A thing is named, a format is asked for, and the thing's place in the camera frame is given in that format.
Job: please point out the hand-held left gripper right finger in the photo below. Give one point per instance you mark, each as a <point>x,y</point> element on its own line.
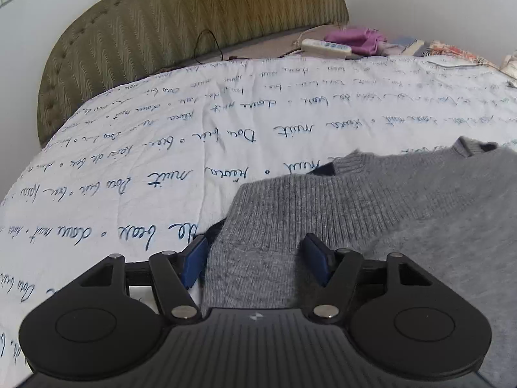
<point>317,258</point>

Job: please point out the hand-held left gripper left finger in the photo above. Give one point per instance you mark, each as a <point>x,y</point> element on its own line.
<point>194,262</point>

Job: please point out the grey sweater with navy sleeves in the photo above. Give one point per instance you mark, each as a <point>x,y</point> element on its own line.
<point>363,218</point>

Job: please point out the white script-print bedspread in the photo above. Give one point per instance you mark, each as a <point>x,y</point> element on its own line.
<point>121,169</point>

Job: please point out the white power strip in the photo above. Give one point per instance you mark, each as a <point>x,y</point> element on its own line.
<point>326,47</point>

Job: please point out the purple cloth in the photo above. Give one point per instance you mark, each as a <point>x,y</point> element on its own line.
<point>357,40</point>

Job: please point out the olive upholstered headboard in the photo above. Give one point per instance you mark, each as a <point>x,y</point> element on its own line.
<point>161,28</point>

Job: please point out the floral patterned cloth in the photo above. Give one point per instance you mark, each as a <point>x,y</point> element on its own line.
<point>460,52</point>

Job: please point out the white puffy jacket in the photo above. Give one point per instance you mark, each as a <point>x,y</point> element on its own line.
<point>509,64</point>

